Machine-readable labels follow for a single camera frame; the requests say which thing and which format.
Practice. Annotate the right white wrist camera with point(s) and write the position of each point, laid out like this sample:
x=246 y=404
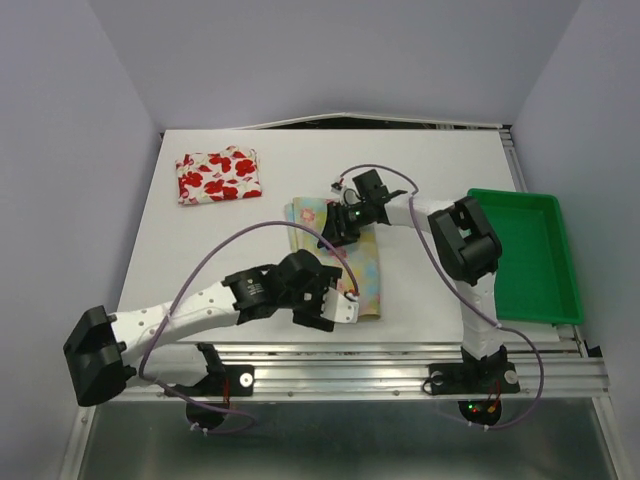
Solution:
x=346 y=195

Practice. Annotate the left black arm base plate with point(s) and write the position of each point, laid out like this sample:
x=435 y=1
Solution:
x=234 y=381

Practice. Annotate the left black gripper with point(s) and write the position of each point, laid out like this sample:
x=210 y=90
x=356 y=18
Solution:
x=312 y=316

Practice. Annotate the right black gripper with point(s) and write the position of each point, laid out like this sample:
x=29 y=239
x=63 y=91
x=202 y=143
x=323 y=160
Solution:
x=336 y=226

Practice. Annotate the pastel floral skirt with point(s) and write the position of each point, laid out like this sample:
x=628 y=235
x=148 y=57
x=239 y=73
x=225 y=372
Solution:
x=362 y=257

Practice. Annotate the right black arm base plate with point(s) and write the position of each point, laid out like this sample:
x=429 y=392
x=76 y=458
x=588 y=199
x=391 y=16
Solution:
x=470 y=379

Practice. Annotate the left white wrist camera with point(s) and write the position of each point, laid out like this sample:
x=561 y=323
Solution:
x=339 y=307

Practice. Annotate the red poppy print skirt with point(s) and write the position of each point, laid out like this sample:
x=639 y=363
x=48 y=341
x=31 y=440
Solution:
x=210 y=177

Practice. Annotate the aluminium rail frame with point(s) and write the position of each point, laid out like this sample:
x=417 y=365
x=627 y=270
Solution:
x=396 y=371

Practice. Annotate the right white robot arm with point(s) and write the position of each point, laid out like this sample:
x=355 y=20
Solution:
x=457 y=236

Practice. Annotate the green plastic tray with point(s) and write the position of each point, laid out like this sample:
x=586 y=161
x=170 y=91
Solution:
x=536 y=280

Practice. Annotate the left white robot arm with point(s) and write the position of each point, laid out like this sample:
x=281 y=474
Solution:
x=105 y=350

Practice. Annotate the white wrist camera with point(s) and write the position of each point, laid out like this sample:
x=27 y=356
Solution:
x=339 y=307
x=346 y=195

